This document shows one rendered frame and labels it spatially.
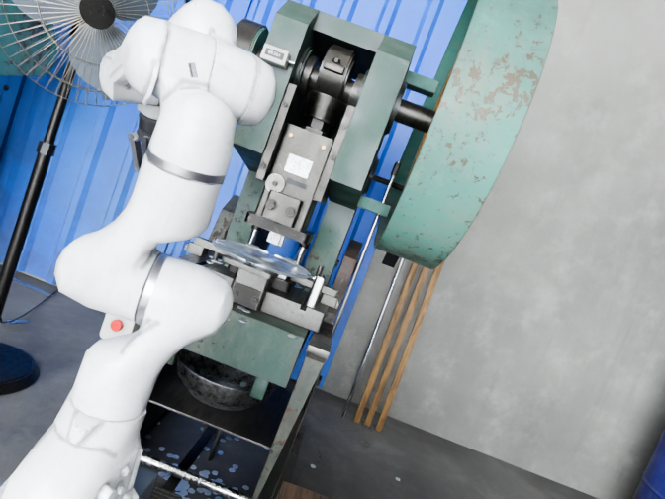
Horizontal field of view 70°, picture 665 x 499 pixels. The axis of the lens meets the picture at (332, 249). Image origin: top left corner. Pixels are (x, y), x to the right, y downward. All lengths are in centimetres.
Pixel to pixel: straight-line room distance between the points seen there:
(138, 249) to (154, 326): 12
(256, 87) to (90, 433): 55
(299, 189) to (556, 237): 175
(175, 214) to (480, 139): 69
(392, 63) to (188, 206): 87
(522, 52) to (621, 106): 186
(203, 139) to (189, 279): 21
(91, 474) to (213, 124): 51
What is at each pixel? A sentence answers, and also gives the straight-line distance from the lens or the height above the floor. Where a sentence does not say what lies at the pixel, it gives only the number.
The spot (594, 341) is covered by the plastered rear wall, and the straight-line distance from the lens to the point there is 298.
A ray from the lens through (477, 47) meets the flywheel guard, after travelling 115.
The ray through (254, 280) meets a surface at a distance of 133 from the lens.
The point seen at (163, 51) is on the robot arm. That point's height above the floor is 110.
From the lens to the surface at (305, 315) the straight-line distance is 135.
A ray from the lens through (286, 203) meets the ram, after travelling 136.
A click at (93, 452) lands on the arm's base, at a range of 81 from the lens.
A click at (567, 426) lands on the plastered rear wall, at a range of 308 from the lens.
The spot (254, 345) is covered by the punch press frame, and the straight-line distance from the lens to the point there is 130.
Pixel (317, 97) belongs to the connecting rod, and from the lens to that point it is 145.
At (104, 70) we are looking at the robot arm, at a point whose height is 109.
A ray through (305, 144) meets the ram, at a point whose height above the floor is 113.
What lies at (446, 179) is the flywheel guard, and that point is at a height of 114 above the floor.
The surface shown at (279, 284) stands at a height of 72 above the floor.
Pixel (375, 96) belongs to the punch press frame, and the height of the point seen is 131.
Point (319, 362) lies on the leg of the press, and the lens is 122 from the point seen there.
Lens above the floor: 100
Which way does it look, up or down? 5 degrees down
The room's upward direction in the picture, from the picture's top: 21 degrees clockwise
